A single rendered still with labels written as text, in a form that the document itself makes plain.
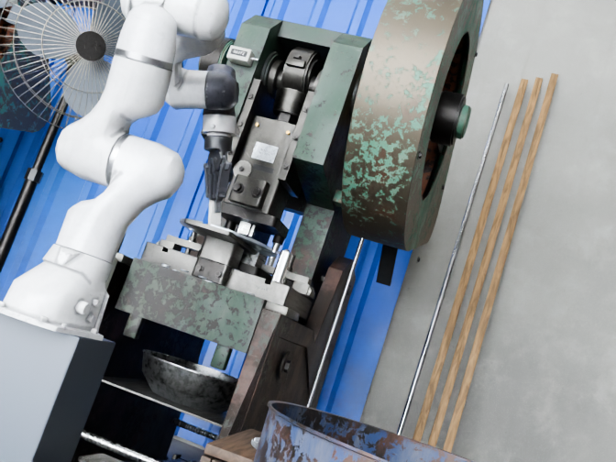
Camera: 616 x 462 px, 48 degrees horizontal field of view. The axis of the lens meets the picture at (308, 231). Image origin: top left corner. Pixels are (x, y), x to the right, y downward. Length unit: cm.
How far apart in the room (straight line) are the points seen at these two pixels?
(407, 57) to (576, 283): 170
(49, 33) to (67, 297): 149
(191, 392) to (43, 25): 137
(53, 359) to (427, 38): 112
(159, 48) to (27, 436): 72
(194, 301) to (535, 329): 172
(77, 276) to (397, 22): 99
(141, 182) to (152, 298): 63
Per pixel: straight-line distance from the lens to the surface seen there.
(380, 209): 186
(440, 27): 180
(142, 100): 135
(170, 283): 190
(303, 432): 73
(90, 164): 138
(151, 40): 135
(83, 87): 263
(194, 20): 141
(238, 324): 182
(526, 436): 313
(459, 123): 208
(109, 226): 135
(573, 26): 361
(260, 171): 207
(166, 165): 133
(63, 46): 261
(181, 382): 195
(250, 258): 204
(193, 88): 177
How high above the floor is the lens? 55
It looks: 10 degrees up
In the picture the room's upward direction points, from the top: 19 degrees clockwise
